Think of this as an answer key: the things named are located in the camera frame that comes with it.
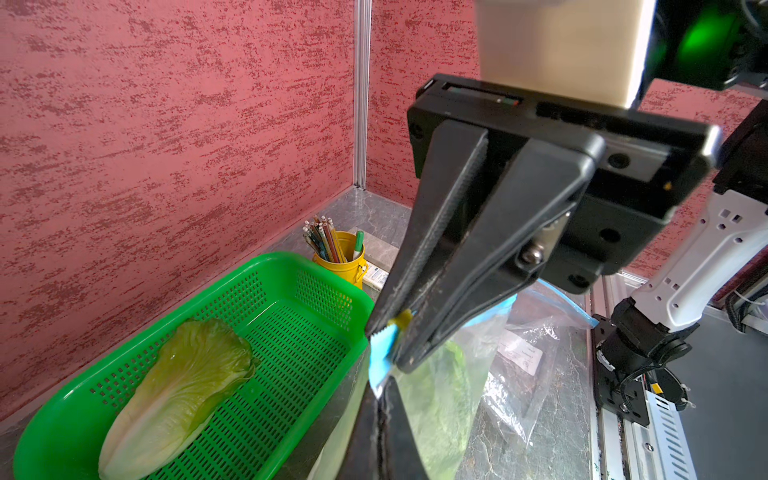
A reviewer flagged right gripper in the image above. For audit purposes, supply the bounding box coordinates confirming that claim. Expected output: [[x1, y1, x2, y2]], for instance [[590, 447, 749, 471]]
[[365, 75, 721, 373]]

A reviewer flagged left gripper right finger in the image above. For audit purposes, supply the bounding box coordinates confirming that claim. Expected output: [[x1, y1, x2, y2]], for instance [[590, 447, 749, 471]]
[[383, 377, 428, 480]]

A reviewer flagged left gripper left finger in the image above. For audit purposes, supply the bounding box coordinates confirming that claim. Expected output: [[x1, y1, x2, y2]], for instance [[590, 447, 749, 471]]
[[336, 385, 383, 480]]

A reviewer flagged chinese cabbage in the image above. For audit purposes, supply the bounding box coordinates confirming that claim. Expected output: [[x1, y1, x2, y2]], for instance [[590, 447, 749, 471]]
[[98, 319, 260, 479], [395, 341, 476, 479]]

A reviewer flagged clear zipper bag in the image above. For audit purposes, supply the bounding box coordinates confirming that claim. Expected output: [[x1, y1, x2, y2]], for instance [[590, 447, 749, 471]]
[[308, 297, 516, 479], [481, 280, 597, 442]]

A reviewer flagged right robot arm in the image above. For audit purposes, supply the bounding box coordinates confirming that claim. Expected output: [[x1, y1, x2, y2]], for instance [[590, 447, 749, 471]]
[[366, 1, 767, 423]]

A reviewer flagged chinese cabbage back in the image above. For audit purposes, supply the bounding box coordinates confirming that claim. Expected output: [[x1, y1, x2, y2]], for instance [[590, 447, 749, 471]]
[[98, 319, 260, 479]]

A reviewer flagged white blue small box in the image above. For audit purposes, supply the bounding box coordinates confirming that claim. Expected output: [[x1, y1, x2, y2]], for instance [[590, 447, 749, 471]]
[[363, 263, 389, 291]]

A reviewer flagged green plastic basket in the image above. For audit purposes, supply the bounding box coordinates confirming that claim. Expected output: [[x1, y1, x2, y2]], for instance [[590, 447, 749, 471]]
[[13, 252, 373, 479]]

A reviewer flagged yellow pencil cup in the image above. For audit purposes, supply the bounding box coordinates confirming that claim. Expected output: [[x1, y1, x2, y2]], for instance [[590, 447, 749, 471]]
[[312, 231, 369, 289]]

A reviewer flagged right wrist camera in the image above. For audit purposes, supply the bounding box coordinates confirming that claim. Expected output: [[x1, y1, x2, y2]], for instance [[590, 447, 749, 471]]
[[474, 0, 656, 108]]

